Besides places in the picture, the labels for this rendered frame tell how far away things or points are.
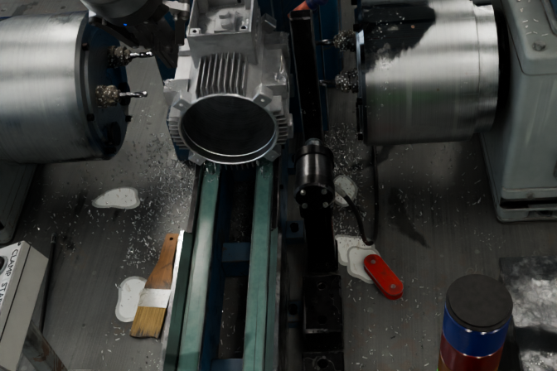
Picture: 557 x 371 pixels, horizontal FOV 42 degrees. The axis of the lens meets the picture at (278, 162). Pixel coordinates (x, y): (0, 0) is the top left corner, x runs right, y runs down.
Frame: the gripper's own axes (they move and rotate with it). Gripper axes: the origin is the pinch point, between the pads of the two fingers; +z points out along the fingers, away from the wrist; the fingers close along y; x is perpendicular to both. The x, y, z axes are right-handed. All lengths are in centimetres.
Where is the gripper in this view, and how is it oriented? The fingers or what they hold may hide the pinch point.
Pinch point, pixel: (166, 50)
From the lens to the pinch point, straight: 102.6
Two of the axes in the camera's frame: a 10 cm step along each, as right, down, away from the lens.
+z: 1.1, 2.1, 9.7
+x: 0.1, 9.8, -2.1
